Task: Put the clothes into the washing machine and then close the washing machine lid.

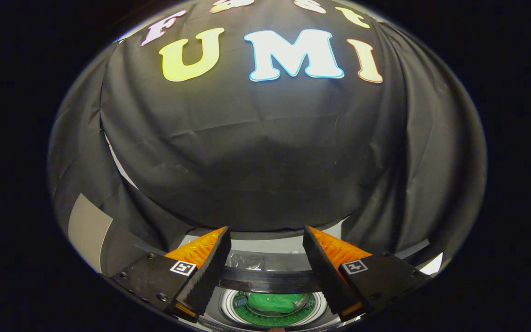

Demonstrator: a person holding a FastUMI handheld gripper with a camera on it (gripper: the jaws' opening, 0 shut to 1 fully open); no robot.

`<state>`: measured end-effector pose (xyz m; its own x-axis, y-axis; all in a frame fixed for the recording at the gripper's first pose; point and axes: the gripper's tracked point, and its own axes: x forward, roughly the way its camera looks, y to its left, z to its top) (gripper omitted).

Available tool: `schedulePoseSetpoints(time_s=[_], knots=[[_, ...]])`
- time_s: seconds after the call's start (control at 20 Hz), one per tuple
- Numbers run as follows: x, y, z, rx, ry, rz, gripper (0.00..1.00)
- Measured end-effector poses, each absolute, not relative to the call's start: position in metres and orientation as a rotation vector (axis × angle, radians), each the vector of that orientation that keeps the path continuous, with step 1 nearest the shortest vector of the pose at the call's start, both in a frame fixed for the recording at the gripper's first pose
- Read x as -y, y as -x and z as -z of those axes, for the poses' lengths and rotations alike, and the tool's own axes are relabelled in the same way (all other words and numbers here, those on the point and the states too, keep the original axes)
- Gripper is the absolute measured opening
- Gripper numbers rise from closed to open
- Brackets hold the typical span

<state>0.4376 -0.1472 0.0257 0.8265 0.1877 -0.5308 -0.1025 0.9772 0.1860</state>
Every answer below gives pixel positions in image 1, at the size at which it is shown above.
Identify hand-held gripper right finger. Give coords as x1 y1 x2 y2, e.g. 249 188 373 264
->
302 226 432 322

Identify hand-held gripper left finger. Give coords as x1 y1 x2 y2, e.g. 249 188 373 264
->
111 227 231 322

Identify grey washing machine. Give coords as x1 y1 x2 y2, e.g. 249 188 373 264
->
196 277 344 330

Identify green polo shirt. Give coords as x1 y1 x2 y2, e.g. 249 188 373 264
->
233 291 317 326

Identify white paper sheet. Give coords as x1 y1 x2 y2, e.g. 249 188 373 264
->
418 252 443 276

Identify grey cabinet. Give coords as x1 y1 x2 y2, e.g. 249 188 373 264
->
67 194 188 277

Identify black backdrop cloth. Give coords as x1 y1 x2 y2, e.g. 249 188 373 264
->
48 0 487 277

